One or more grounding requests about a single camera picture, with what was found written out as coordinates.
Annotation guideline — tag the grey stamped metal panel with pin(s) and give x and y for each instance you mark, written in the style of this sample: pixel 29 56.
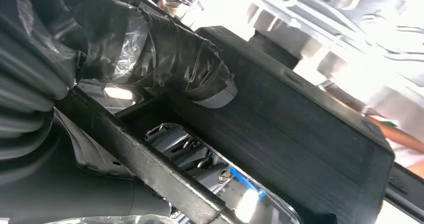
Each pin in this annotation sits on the grey stamped metal panel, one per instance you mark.
pixel 364 14

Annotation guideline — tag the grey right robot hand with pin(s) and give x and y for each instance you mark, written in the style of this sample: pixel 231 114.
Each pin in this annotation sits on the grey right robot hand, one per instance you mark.
pixel 165 57

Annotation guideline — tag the person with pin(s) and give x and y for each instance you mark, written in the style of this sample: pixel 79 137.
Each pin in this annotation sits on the person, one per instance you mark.
pixel 397 135

